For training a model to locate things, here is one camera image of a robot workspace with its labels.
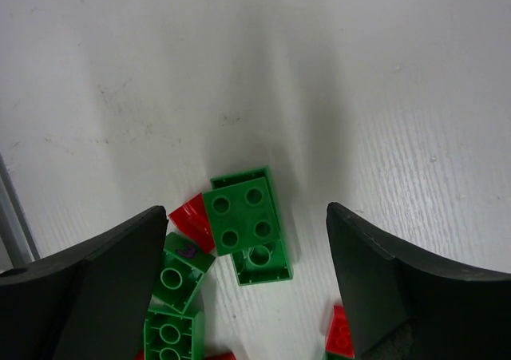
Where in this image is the red lego small brick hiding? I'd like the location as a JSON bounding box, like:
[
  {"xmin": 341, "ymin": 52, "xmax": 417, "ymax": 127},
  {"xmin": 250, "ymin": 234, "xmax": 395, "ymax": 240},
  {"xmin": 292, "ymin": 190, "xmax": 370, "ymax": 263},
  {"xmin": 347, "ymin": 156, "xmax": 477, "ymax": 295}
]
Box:
[{"xmin": 135, "ymin": 350, "xmax": 236, "ymax": 360}]

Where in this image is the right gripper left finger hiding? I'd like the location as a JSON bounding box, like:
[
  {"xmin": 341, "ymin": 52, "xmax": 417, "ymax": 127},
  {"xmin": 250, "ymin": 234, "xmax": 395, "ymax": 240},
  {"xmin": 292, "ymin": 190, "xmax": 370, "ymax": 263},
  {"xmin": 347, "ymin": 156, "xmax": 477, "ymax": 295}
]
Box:
[{"xmin": 1, "ymin": 205, "xmax": 167, "ymax": 359}]

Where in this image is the red lego tiny brick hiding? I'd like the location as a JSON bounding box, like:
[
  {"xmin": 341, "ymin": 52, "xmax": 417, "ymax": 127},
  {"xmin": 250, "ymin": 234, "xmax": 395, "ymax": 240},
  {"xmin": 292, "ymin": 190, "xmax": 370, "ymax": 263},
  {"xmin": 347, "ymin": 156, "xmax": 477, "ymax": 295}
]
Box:
[{"xmin": 325, "ymin": 304, "xmax": 355, "ymax": 359}]

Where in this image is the green lego slope small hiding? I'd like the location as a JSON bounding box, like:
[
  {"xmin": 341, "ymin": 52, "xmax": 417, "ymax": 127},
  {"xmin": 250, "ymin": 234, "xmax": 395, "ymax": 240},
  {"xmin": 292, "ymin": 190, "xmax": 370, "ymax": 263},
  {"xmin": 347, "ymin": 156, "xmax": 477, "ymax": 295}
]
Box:
[{"xmin": 323, "ymin": 351, "xmax": 354, "ymax": 360}]

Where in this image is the red lego slope left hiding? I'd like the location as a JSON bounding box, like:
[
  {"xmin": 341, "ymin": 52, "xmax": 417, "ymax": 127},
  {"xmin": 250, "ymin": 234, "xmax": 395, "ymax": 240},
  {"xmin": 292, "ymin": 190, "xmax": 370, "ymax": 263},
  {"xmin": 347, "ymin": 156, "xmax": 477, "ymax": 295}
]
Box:
[{"xmin": 168, "ymin": 192, "xmax": 215, "ymax": 253}]

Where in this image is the green lego brick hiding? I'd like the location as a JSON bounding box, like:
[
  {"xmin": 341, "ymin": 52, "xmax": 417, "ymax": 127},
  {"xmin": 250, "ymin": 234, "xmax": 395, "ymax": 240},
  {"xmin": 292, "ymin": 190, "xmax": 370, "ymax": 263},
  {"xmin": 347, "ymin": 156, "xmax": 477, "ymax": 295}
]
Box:
[
  {"xmin": 153, "ymin": 232, "xmax": 215, "ymax": 314},
  {"xmin": 202, "ymin": 166, "xmax": 293, "ymax": 286},
  {"xmin": 143, "ymin": 305, "xmax": 205, "ymax": 360}
]

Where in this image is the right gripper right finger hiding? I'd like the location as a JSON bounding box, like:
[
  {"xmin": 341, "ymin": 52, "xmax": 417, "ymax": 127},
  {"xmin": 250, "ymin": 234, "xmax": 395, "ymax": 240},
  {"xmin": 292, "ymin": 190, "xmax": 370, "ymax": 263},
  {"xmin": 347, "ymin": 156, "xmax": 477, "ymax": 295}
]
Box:
[{"xmin": 326, "ymin": 203, "xmax": 510, "ymax": 359}]

